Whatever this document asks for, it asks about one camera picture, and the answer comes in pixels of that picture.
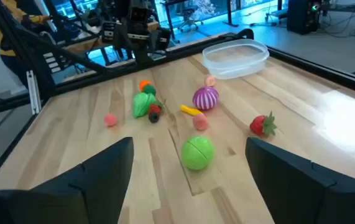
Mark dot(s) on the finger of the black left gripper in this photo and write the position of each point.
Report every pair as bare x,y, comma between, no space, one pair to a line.
161,39
119,37

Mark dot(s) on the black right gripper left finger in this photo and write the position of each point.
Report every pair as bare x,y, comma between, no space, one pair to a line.
71,199

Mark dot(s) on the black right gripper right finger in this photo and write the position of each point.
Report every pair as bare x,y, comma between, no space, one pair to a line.
304,199

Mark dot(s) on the orange toy carrot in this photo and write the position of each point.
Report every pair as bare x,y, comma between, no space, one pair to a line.
144,84

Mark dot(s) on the green leafy toy vegetable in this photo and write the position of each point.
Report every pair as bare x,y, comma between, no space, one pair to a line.
141,104

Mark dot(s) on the purple striped toy onion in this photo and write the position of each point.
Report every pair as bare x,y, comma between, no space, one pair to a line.
205,98

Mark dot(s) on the yellow toy banana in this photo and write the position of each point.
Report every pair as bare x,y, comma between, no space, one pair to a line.
188,109

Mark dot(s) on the pink toy ball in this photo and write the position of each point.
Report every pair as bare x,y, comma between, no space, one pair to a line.
200,122
110,120

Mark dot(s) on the red toy strawberry green leaves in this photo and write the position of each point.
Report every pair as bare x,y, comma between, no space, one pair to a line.
259,125

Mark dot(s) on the lime green toy ball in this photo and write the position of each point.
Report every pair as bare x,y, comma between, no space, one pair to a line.
197,152

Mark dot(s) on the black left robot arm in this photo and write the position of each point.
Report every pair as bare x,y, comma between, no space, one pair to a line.
141,56

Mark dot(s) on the clear plastic tupperware container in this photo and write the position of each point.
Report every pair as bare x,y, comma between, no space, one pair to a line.
227,70

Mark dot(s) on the grey office chair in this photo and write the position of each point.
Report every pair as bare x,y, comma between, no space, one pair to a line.
189,18

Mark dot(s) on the small red toy berry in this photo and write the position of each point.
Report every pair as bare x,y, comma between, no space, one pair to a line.
154,109

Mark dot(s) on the black toy blackberry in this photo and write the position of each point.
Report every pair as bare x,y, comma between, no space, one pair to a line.
153,117

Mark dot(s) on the person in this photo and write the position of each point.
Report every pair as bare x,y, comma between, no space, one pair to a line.
12,7

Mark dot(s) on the black computer tower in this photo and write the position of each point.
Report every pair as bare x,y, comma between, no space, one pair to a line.
301,18

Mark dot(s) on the silver aluminium bracket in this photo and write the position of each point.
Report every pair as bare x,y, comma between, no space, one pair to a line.
33,93

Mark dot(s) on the black aluminium table frame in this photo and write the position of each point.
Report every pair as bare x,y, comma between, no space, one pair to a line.
320,71

